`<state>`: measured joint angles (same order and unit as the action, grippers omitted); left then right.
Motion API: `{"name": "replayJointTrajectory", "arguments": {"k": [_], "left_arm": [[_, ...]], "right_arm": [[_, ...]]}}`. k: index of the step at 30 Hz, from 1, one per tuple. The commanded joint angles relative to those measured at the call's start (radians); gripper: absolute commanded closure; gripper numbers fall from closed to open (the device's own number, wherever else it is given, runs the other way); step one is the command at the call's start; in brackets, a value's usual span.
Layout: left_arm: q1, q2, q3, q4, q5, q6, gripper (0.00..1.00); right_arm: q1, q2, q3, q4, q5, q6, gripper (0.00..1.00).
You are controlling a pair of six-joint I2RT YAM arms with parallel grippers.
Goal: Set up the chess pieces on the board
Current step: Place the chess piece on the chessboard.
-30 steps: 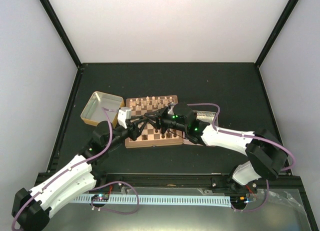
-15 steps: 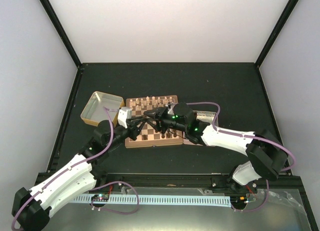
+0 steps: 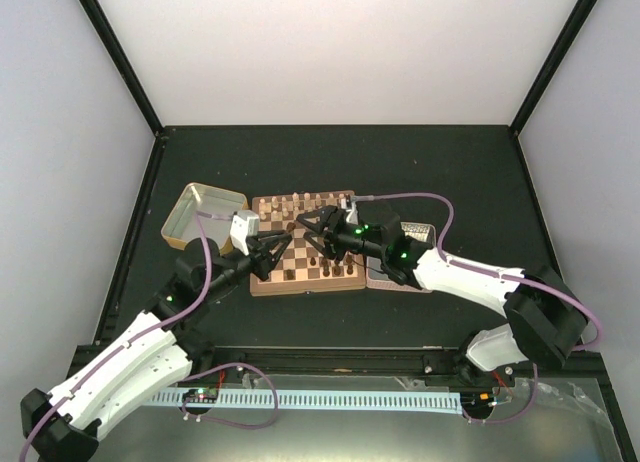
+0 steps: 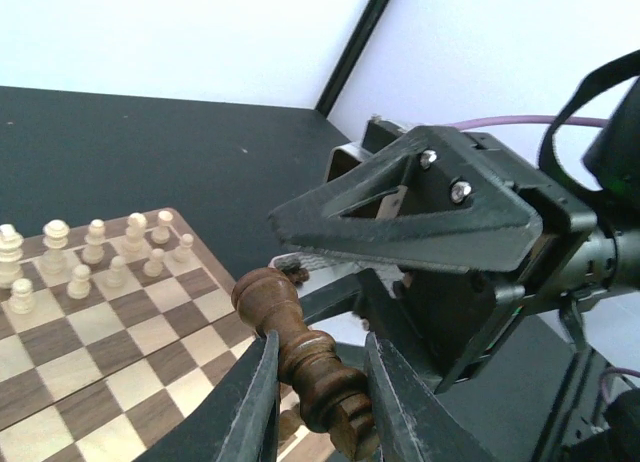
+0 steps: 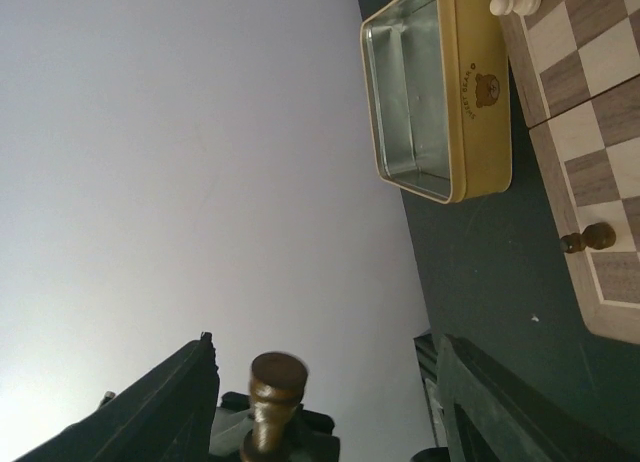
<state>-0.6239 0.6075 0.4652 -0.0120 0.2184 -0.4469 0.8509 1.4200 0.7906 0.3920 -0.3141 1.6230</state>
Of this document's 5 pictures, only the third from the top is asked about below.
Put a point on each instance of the gold metal tin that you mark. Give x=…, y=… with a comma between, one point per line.
x=210, y=206

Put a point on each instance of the black frame post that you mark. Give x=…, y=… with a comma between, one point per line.
x=111, y=43
x=578, y=16

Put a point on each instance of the right black frame post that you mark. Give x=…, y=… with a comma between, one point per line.
x=578, y=16

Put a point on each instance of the right circuit board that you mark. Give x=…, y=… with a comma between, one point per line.
x=472, y=400

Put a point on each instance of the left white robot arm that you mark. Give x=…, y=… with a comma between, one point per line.
x=159, y=349

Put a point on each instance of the wooden chess board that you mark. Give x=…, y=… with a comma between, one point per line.
x=307, y=278

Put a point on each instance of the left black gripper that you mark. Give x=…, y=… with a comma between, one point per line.
x=264, y=262

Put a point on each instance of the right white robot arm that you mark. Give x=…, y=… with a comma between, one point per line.
x=543, y=321

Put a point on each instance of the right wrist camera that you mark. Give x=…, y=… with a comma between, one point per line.
x=352, y=209

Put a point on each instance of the pink metal tin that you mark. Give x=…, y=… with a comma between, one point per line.
x=377, y=280

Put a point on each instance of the white slotted cable duct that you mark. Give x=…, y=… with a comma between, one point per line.
x=317, y=400

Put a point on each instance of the left circuit board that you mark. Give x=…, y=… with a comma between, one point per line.
x=200, y=395

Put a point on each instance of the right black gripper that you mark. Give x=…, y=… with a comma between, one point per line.
x=330, y=236

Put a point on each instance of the left black frame post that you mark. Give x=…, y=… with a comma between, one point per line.
x=111, y=43

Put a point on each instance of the circuit board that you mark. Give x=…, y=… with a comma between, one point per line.
x=472, y=400
x=200, y=395

